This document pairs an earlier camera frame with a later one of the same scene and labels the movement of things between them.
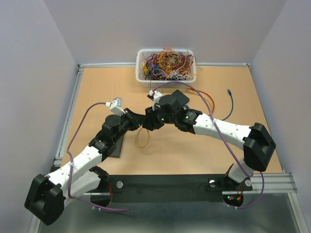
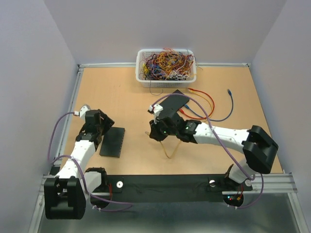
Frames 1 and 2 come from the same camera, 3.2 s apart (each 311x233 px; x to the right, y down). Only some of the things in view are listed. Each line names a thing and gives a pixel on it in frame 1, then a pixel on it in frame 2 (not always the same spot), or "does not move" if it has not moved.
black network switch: x=178 y=100 does not move
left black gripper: x=136 y=120 -> x=107 y=122
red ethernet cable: x=191 y=89 does not move
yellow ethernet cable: x=137 y=134 -> x=164 y=149
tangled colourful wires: x=168 y=64 does not move
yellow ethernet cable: x=198 y=94 does not move
